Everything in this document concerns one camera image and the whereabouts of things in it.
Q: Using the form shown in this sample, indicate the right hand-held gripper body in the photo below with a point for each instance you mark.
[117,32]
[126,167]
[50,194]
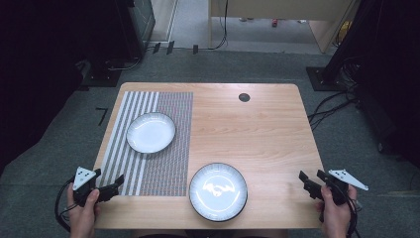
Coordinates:
[341,193]

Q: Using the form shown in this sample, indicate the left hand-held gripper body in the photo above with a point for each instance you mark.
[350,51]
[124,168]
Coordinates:
[82,193]

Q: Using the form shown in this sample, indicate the white plate with black rim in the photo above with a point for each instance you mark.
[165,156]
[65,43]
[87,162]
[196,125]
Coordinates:
[218,191]
[151,133]

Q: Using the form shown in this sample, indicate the person's right hand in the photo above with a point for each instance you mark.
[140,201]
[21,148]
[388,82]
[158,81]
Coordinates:
[336,218]

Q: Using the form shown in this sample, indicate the person's left hand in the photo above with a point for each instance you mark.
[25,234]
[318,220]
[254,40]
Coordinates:
[82,219]

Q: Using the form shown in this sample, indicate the striped woven placemat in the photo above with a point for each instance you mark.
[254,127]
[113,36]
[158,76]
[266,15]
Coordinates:
[165,172]

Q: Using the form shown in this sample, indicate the wooden table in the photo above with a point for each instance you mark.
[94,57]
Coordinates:
[257,132]

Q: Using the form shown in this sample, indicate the round black table grommet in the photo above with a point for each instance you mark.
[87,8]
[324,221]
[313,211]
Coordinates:
[244,97]

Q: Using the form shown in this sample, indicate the dark green cabinet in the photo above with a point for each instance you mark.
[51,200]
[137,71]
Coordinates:
[143,23]

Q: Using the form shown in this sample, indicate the small red item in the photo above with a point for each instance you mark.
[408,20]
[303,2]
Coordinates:
[274,22]

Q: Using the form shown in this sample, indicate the light wooden desk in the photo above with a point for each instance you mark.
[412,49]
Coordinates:
[280,8]

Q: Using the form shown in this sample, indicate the black stand base plate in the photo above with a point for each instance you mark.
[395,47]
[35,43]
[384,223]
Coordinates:
[318,79]

